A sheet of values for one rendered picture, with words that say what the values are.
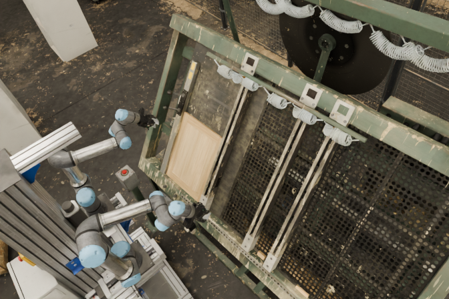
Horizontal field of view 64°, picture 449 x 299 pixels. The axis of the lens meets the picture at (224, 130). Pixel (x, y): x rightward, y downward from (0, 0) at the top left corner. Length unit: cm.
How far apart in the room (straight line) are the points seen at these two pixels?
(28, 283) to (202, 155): 132
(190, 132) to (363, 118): 131
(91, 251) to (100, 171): 255
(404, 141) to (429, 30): 53
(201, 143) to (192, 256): 132
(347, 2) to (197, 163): 147
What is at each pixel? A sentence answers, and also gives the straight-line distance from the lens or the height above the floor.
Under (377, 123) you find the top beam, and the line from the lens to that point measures 187.
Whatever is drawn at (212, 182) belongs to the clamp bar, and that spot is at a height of 114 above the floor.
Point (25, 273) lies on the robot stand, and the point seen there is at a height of 123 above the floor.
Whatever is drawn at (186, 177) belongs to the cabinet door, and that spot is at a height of 98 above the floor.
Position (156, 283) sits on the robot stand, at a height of 21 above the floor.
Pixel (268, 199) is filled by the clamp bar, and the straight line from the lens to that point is 229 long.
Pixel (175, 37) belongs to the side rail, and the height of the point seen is 175.
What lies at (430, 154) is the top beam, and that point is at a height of 188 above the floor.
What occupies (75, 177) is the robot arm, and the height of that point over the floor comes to 135.
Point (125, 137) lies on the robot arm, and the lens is 233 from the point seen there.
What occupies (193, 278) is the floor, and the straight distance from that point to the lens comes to 350.
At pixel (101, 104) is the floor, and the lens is 514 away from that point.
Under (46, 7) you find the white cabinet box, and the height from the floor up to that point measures 88.
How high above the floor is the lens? 326
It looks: 49 degrees down
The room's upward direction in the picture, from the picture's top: 10 degrees counter-clockwise
